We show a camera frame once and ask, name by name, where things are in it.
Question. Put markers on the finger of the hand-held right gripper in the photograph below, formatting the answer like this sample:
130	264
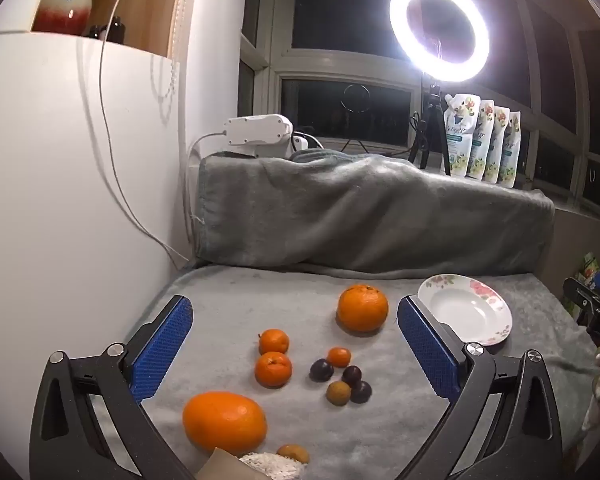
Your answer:
580	295

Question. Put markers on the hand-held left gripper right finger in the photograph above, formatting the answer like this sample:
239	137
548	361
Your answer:
430	347

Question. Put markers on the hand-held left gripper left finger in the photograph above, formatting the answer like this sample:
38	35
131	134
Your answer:
162	345

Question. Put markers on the white floral plate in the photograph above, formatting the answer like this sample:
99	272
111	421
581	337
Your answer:
460	310

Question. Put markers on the large round orange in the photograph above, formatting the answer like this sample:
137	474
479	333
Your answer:
362	307

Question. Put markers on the dark purple plum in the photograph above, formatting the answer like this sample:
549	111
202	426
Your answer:
361	392
321	370
351	375

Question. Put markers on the tiny tangerine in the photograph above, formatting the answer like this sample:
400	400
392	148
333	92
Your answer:
339	356

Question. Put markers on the large oval orange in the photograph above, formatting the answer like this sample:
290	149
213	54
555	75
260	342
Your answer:
225	422

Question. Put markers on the brown longan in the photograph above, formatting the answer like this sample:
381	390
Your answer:
293	453
338	393

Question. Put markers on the person's left hand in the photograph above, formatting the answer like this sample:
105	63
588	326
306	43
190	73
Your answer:
275	467

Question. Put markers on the green carton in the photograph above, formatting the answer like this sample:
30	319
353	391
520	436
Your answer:
589	265

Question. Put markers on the gray fleece blanket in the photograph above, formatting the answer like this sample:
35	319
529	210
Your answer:
355	210

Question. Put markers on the white power strip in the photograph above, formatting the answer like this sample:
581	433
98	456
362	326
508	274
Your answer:
257	132

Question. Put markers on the dark bottle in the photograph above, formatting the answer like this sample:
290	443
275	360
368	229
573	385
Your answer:
116	29
94	32

